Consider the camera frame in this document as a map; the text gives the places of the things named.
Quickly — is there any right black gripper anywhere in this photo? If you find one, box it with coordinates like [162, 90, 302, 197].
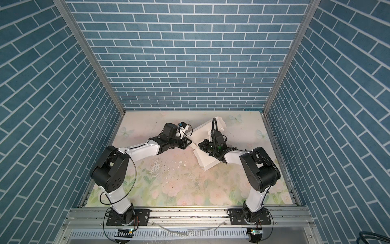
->
[197, 139, 219, 156]

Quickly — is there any white paper box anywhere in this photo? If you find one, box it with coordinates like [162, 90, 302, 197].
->
[190, 120, 225, 171]

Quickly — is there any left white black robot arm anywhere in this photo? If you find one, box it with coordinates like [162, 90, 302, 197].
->
[90, 122, 193, 226]

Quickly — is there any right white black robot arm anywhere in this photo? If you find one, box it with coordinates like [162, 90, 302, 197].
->
[198, 130, 280, 223]

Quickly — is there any right circuit board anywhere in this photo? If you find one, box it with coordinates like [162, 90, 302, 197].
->
[247, 228, 263, 243]

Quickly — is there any circuit board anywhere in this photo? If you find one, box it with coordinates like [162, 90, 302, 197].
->
[114, 229, 134, 239]
[247, 228, 263, 243]

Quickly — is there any left circuit board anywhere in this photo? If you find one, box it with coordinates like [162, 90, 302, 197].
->
[114, 229, 134, 239]

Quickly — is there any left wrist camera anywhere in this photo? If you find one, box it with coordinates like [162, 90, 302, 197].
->
[178, 122, 189, 138]

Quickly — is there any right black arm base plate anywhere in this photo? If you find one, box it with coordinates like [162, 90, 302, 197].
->
[226, 208, 272, 225]

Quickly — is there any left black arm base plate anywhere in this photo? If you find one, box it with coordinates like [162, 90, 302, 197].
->
[105, 208, 151, 227]

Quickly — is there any aluminium front rail frame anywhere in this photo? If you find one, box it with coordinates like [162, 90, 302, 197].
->
[55, 205, 321, 244]

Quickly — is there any left aluminium corner post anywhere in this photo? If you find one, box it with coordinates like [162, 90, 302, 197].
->
[53, 0, 126, 115]

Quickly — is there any aluminium corner post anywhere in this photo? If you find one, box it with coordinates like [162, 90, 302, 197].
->
[263, 0, 321, 114]
[53, 0, 126, 115]

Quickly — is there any black cable bottom right corner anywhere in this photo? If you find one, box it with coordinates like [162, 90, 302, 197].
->
[356, 231, 390, 244]

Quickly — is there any right aluminium corner post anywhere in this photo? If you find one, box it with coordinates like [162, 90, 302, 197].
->
[263, 0, 321, 114]

